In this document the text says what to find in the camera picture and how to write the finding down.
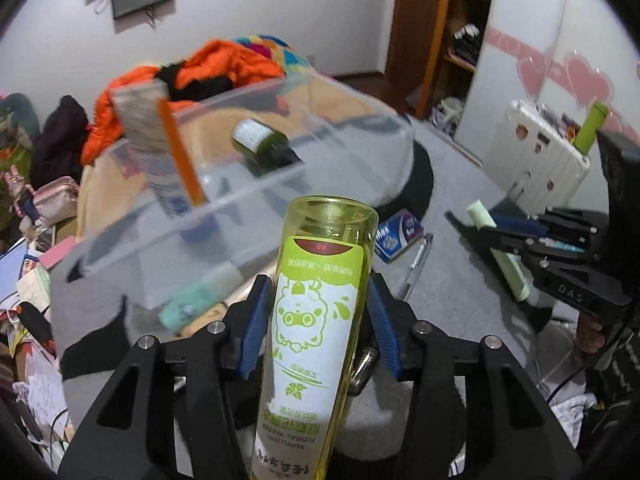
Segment person's right hand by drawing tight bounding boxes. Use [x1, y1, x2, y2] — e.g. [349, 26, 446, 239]
[575, 317, 608, 354]

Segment colourful knitted cloth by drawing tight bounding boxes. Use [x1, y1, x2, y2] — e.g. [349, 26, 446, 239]
[232, 34, 318, 78]

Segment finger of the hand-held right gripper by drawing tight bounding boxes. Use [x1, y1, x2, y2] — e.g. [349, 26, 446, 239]
[475, 235, 561, 286]
[492, 207, 608, 253]

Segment white ribbed suitcase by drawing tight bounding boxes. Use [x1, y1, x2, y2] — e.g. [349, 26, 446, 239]
[487, 100, 592, 211]

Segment white door with pink hearts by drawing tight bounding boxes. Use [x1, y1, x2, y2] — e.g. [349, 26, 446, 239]
[452, 0, 640, 161]

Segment folded dark clothes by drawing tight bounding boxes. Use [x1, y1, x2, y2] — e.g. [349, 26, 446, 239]
[447, 22, 488, 63]

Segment small metal lighter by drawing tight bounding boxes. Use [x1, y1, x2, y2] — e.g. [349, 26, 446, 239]
[347, 345, 381, 396]

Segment green printed bag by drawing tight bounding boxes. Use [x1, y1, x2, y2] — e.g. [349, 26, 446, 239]
[0, 92, 38, 176]

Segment light green highlighter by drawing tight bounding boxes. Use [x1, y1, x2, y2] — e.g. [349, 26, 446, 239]
[466, 200, 532, 303]

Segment clear plastic bin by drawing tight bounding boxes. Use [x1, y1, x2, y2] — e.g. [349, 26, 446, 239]
[65, 69, 416, 311]

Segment green rolled tube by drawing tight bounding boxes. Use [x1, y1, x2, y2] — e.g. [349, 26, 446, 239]
[574, 101, 608, 153]

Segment orange sunscreen tube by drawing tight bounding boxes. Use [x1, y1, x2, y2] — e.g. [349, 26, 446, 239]
[111, 82, 218, 241]

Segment dark green spray bottle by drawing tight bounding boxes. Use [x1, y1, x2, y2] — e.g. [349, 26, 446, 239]
[231, 117, 303, 177]

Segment teal lotion bottle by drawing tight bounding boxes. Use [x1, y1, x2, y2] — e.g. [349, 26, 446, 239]
[159, 262, 246, 333]

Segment blue printed packet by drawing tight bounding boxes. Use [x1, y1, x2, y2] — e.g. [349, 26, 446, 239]
[375, 210, 426, 262]

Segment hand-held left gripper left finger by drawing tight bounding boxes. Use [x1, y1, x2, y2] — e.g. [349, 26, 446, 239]
[65, 274, 274, 480]

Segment black garment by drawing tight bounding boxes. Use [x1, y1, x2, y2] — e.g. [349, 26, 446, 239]
[155, 62, 236, 103]

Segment pile of papers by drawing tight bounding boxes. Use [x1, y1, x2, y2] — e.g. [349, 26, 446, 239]
[0, 230, 81, 461]

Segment yellow-green liquid bottle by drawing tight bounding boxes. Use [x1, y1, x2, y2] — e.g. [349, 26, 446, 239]
[247, 196, 378, 480]

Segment orange puffer jacket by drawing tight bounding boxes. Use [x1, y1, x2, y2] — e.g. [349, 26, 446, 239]
[80, 39, 286, 166]

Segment pink pouch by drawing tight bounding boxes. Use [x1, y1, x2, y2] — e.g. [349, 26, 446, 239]
[22, 176, 81, 223]

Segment white crumpled cloth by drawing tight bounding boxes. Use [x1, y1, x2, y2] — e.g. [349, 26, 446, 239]
[535, 320, 601, 446]

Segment wooden shelf unit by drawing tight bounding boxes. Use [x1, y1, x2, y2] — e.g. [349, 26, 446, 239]
[385, 0, 498, 121]

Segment dark maroon garment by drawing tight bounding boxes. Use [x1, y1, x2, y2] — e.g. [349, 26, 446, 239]
[32, 95, 91, 186]

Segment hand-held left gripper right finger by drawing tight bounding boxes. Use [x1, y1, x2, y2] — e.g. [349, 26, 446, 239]
[369, 279, 576, 480]

